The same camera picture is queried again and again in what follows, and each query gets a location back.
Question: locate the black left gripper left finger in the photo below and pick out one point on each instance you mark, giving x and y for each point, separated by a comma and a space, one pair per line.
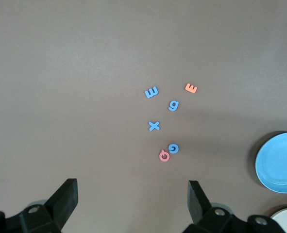
60, 206

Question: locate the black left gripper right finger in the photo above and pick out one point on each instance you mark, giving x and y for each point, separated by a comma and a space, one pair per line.
199, 206

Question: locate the blue foam letter X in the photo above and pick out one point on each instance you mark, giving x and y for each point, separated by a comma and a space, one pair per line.
154, 126

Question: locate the blue foam lowercase g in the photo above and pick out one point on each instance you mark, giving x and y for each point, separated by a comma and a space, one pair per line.
173, 106

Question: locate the blue foam letter E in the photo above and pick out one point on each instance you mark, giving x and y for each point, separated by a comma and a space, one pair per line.
151, 92

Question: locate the blue foam capital G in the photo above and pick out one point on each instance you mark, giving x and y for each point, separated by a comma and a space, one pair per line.
175, 151

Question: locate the pink foam letter Q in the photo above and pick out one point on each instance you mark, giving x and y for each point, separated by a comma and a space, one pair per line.
160, 157

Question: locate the blue plate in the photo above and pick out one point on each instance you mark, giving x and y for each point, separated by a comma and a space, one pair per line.
279, 162

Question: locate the orange foam letter E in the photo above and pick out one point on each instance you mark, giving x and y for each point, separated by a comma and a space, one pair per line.
190, 88

